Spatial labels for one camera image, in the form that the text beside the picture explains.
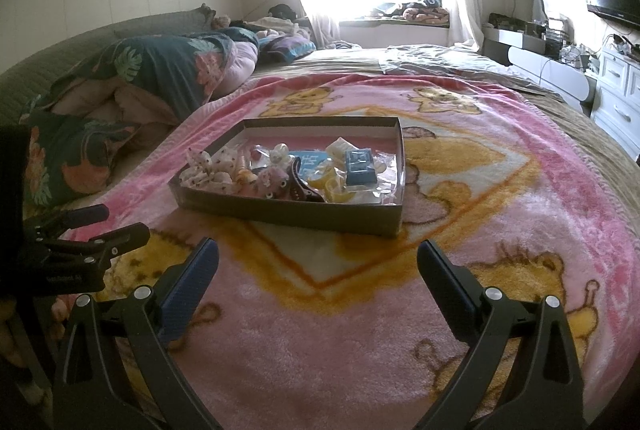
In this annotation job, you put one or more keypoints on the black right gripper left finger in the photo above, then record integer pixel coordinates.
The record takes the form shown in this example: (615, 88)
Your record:
(92, 389)

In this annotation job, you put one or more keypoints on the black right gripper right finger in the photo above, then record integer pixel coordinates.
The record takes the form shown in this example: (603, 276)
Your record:
(521, 370)

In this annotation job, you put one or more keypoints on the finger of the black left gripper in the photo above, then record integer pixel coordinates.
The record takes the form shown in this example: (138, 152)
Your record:
(59, 222)
(100, 250)

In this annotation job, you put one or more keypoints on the pink plush hair clip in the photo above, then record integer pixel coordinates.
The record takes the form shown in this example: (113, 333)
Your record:
(271, 183)

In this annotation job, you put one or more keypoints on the brown hair claw clip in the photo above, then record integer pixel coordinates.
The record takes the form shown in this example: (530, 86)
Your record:
(300, 191)

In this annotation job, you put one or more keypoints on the clear plastic jewelry bag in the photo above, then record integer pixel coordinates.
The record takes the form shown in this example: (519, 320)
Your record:
(329, 179)

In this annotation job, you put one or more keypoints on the blue jewelry box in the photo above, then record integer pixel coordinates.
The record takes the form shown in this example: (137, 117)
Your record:
(360, 168)

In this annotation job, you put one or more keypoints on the dark floral duvet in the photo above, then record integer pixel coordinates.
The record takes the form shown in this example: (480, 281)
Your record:
(126, 97)

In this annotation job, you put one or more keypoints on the pink shallow cardboard box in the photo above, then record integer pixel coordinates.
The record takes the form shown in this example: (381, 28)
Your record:
(306, 138)

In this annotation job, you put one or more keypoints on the purple blue pillow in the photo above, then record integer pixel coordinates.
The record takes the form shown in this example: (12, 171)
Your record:
(284, 48)

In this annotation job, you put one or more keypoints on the white drawer cabinet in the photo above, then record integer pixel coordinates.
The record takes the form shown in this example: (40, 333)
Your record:
(616, 105)

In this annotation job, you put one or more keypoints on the white rounded bench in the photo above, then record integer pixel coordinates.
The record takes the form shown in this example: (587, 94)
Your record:
(532, 51)

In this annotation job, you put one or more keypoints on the white crumpled sheet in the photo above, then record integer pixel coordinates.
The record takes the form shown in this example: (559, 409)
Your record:
(427, 59)

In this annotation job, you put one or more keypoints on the plush toys on windowsill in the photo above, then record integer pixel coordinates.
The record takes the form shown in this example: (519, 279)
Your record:
(422, 12)

